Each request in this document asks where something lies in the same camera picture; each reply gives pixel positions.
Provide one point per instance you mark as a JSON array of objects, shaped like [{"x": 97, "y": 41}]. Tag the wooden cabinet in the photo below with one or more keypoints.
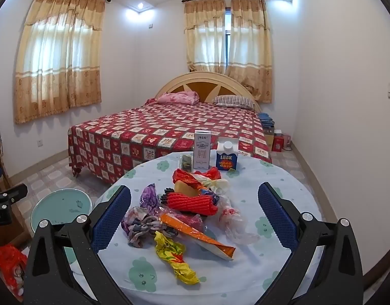
[{"x": 1, "y": 162}]

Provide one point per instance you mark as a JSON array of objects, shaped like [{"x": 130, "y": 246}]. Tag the blue carton with white cap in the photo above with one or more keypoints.
[{"x": 227, "y": 162}]

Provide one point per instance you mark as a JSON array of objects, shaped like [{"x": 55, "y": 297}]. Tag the red foam net bundle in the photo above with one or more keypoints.
[{"x": 191, "y": 206}]

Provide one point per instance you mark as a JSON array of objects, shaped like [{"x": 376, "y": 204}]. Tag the clear plastic bag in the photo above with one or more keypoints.
[{"x": 236, "y": 225}]

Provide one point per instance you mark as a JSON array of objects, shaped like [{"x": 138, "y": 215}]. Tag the red plastic bag knot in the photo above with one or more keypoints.
[{"x": 212, "y": 174}]

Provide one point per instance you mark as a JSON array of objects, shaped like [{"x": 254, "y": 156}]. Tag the teal round bin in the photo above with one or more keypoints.
[{"x": 59, "y": 205}]

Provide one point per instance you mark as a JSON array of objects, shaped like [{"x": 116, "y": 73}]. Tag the bed with red checked bedspread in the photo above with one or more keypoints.
[{"x": 169, "y": 130}]

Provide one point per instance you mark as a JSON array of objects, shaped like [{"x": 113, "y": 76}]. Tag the red plastic bag on floor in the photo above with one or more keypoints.
[{"x": 9, "y": 260}]

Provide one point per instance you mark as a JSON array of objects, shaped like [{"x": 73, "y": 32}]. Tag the red foil wrapper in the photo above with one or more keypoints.
[{"x": 182, "y": 176}]

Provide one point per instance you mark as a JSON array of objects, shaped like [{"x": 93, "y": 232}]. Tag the pink box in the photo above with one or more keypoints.
[{"x": 287, "y": 139}]

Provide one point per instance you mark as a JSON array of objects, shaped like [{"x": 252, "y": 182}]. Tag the cardboard boxes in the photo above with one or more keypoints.
[{"x": 269, "y": 138}]

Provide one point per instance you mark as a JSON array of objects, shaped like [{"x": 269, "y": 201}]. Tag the pink clear plastic wrapper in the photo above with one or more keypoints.
[{"x": 190, "y": 220}]

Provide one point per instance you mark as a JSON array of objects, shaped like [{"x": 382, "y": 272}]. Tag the yellow wrapper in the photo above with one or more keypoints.
[{"x": 172, "y": 254}]

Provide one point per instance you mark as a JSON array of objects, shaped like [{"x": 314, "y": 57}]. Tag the purple wrapper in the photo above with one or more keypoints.
[{"x": 149, "y": 197}]

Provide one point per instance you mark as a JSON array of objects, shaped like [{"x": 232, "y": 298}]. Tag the blue orange twisted wrapper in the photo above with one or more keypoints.
[{"x": 210, "y": 197}]

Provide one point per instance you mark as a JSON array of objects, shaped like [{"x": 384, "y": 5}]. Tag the beige floral curtain panel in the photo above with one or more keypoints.
[
  {"x": 250, "y": 47},
  {"x": 204, "y": 38}
]

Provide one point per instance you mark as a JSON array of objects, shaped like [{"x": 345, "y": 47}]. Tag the stack of blue cloths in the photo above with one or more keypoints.
[{"x": 265, "y": 118}]

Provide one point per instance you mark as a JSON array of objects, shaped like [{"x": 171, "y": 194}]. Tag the pink pillow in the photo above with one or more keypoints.
[{"x": 179, "y": 98}]

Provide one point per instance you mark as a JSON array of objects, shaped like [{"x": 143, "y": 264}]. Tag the black knitted cloth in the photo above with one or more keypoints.
[{"x": 166, "y": 197}]

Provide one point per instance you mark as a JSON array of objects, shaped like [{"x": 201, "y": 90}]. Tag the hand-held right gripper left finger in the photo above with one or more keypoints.
[{"x": 113, "y": 219}]

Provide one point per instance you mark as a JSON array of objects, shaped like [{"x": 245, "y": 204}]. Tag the striped pillow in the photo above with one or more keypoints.
[{"x": 234, "y": 101}]

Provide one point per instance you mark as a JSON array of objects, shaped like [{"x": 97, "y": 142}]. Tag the wide beige floral curtain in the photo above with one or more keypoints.
[{"x": 58, "y": 63}]

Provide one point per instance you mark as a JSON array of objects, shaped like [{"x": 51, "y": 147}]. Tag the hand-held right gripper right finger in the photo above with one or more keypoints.
[{"x": 274, "y": 213}]

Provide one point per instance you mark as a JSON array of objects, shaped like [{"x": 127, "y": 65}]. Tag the small dark packet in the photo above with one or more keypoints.
[{"x": 187, "y": 162}]

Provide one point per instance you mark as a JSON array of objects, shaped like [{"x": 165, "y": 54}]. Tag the white tall milk carton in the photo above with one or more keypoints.
[{"x": 202, "y": 152}]

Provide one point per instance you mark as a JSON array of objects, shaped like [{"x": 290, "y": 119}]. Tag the long orange wrapper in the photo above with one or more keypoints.
[{"x": 198, "y": 236}]

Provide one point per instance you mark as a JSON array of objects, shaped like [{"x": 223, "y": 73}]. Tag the window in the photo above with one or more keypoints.
[{"x": 228, "y": 38}]

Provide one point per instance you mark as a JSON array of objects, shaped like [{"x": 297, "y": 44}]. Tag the small red box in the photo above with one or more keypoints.
[{"x": 279, "y": 143}]

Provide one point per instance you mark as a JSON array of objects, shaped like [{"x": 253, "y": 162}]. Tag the cream arched headboard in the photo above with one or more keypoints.
[{"x": 198, "y": 84}]

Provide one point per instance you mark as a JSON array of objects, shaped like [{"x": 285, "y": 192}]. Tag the yellow sponge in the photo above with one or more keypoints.
[{"x": 185, "y": 189}]

